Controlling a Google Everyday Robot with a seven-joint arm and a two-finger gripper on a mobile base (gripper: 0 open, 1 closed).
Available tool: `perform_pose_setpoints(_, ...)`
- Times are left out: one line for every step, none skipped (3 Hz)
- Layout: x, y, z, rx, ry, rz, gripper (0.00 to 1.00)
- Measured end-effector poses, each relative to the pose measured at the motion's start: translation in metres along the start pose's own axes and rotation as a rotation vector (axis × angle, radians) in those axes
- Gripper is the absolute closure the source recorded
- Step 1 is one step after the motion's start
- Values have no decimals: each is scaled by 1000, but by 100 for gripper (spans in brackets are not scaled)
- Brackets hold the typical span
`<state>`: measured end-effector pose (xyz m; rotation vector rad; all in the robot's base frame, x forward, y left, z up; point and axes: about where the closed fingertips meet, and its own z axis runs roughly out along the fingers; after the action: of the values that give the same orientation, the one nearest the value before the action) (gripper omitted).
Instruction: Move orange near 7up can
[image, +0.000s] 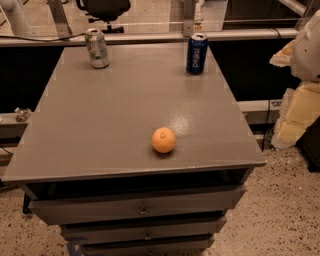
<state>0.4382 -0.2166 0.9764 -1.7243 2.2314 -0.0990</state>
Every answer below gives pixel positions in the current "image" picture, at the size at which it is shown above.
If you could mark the middle grey drawer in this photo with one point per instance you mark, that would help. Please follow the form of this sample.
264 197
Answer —
174 226

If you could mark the crumpled clear plastic object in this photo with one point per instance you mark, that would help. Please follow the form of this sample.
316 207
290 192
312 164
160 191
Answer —
22 115

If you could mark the grey metal rail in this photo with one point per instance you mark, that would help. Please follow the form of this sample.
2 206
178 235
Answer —
139 38

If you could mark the orange fruit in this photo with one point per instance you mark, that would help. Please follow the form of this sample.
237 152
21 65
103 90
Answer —
163 140

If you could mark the bottom grey drawer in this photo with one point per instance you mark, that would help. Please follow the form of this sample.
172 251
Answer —
148 248

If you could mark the top grey drawer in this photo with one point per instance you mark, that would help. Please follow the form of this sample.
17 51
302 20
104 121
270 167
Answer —
125 206

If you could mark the grey drawer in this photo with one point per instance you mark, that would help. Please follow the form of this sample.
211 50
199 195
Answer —
125 206
148 248
174 226

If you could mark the blue pepsi can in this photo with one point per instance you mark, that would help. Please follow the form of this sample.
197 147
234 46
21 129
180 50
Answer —
196 53

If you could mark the green white 7up can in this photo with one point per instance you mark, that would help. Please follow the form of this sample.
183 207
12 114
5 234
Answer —
97 48

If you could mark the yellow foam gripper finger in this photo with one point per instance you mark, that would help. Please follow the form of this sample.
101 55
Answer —
283 57
298 111

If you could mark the black office chair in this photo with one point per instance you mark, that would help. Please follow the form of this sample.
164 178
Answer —
104 10

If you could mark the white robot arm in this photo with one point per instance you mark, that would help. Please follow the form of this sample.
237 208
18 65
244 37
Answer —
305 57

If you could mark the grey drawer cabinet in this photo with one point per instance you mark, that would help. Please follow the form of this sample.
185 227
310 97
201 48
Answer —
91 133

